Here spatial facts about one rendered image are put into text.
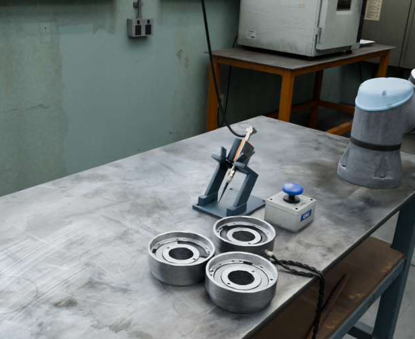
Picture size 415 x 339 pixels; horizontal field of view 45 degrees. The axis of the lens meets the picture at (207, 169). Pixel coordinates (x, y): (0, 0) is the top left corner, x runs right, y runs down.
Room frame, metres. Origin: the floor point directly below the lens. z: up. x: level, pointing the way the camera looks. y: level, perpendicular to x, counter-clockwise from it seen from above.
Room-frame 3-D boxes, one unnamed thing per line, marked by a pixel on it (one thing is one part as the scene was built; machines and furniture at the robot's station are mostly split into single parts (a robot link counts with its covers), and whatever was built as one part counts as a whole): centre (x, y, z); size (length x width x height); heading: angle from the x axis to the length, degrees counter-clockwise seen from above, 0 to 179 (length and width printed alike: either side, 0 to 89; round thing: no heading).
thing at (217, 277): (0.63, -0.06, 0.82); 0.08 x 0.08 x 0.02
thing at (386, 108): (1.14, -0.40, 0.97); 0.13 x 0.12 x 0.14; 117
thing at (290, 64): (3.48, -0.65, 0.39); 1.50 x 0.62 x 0.78; 142
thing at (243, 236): (0.75, -0.07, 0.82); 0.10 x 0.10 x 0.04
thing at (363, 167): (1.14, -0.39, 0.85); 0.15 x 0.15 x 0.10
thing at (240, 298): (0.63, -0.06, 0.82); 0.10 x 0.10 x 0.04
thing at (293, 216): (0.88, -0.17, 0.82); 0.08 x 0.07 x 0.05; 142
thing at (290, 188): (0.88, -0.16, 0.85); 0.04 x 0.04 x 0.05
